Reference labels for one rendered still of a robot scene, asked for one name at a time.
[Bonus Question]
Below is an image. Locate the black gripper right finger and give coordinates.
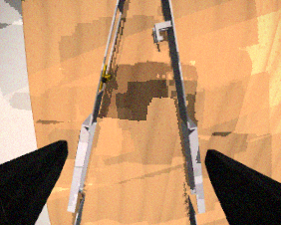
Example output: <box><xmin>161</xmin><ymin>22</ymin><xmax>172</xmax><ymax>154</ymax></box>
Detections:
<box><xmin>205</xmin><ymin>149</ymin><xmax>281</xmax><ymax>225</ymax></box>

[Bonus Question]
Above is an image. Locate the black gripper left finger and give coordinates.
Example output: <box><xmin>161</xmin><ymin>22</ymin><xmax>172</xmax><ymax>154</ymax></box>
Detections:
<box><xmin>0</xmin><ymin>139</ymin><xmax>69</xmax><ymax>225</ymax></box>

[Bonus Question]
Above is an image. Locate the light brown wooden board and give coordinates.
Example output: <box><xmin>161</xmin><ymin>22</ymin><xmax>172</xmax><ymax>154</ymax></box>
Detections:
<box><xmin>21</xmin><ymin>0</ymin><xmax>281</xmax><ymax>225</ymax></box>

